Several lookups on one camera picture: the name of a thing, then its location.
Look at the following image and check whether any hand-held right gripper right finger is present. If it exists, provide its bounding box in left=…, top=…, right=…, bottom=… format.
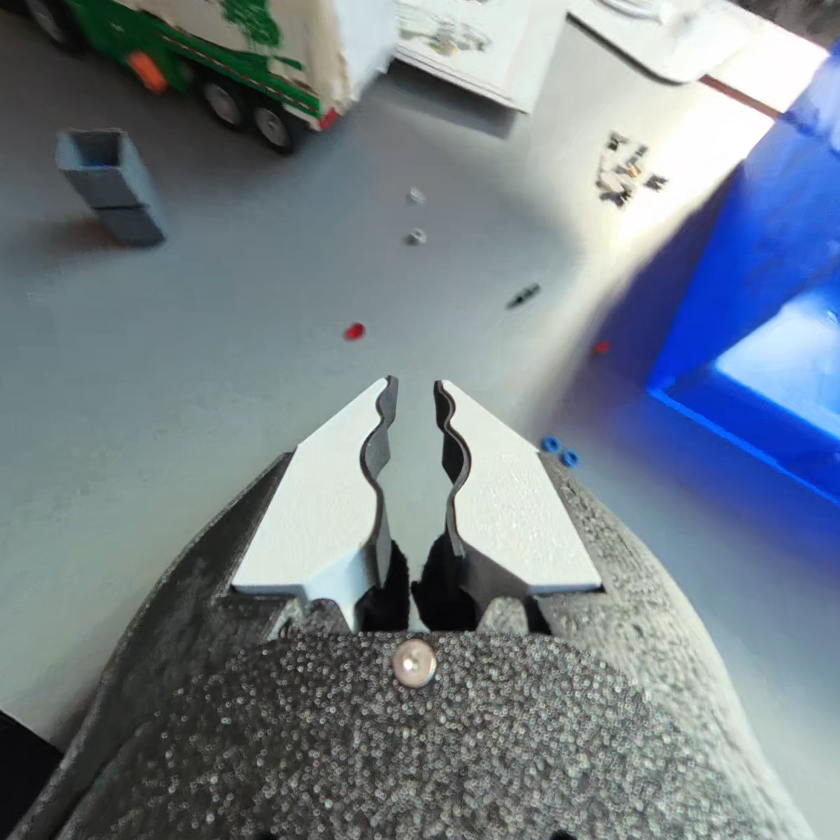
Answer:
left=433, top=378, right=605, bottom=597

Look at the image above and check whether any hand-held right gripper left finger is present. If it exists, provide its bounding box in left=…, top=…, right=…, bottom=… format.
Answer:
left=231, top=375, right=400, bottom=634

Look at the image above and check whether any lego instruction booklet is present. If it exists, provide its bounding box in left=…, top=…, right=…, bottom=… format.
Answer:
left=390, top=0, right=572, bottom=116

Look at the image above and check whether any white lego garbage truck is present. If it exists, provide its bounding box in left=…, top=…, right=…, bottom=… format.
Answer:
left=23, top=0, right=398, bottom=157

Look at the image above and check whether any pile of small lego pieces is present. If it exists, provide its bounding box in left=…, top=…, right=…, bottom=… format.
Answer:
left=594, top=130, right=670, bottom=207

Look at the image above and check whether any blue plastic bin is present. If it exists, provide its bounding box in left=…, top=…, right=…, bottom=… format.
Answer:
left=646, top=49, right=840, bottom=506

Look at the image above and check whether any white stand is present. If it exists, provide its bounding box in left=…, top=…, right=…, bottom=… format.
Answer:
left=567, top=0, right=831, bottom=86

